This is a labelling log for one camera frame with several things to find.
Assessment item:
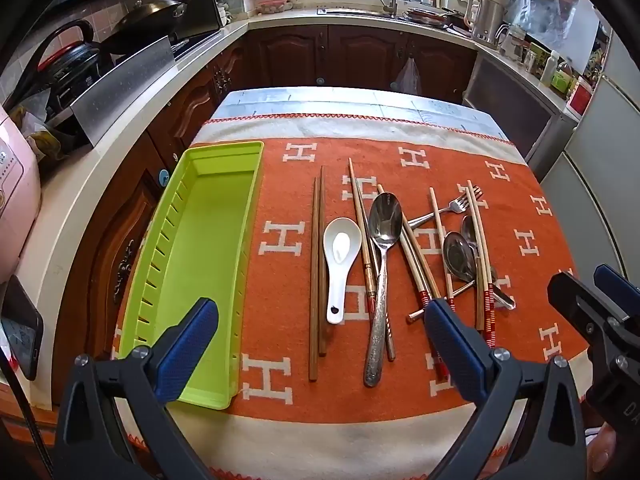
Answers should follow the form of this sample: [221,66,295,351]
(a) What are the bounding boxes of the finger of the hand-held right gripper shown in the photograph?
[594,264,640,321]
[547,271,631,356]

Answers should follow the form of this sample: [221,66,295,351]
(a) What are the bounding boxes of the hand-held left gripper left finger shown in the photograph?
[52,297,221,480]

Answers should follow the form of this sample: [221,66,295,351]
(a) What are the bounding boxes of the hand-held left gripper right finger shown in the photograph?
[424,297,586,480]

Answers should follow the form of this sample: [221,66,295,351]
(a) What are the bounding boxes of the thin-handled steel spoon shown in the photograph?
[406,281,475,323]

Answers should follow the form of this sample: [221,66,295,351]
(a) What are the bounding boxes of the small steel spoon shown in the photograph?
[442,231,517,311]
[460,215,482,250]

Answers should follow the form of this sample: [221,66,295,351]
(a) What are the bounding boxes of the green plastic utensil tray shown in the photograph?
[116,141,265,408]

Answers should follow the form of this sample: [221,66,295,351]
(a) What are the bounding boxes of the steel fork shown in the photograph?
[406,186,485,229]

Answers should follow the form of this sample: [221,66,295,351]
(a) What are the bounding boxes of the large steel spoon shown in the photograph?
[363,191,404,389]

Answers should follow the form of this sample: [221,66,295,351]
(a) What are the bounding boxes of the white ceramic spoon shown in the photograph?
[322,216,364,325]

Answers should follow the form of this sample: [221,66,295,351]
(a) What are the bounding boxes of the person's right hand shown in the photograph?
[585,422,619,480]

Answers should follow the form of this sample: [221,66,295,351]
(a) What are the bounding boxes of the grey refrigerator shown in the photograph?
[537,25,640,286]

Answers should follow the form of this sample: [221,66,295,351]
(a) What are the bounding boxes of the orange patterned blanket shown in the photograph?
[112,115,593,480]

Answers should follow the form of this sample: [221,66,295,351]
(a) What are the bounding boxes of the black smartphone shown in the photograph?
[0,276,46,382]

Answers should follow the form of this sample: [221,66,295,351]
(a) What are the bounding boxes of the red box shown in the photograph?
[567,77,595,117]

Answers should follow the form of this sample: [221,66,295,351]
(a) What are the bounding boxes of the grey kitchen appliance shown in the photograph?
[462,52,576,166]

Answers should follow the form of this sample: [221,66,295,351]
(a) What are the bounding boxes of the white kitchen countertop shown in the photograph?
[10,5,583,406]

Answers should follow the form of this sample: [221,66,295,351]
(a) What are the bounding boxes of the white plastic bottle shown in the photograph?
[540,52,559,86]

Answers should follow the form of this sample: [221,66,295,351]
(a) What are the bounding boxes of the pink rice cooker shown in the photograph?
[0,107,42,286]

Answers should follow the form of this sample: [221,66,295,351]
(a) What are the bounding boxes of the white plastic bag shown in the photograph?
[395,57,422,96]

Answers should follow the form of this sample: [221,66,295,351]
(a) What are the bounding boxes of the stainless steel panel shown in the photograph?
[69,35,177,149]

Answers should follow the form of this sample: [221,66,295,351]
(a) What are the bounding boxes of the clear plastic bag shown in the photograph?
[505,0,601,73]

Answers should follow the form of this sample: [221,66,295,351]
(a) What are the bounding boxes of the steel kettle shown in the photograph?
[462,0,507,47]

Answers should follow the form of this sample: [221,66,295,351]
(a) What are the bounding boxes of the black gas stove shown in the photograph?
[170,30,222,58]

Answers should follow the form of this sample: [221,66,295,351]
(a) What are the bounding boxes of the brown wooden kitchen cabinets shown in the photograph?
[50,22,478,376]

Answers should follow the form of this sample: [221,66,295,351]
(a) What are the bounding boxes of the black wok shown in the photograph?
[100,0,234,56]

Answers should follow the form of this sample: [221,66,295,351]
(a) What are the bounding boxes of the black cable coil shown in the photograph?
[7,19,103,116]

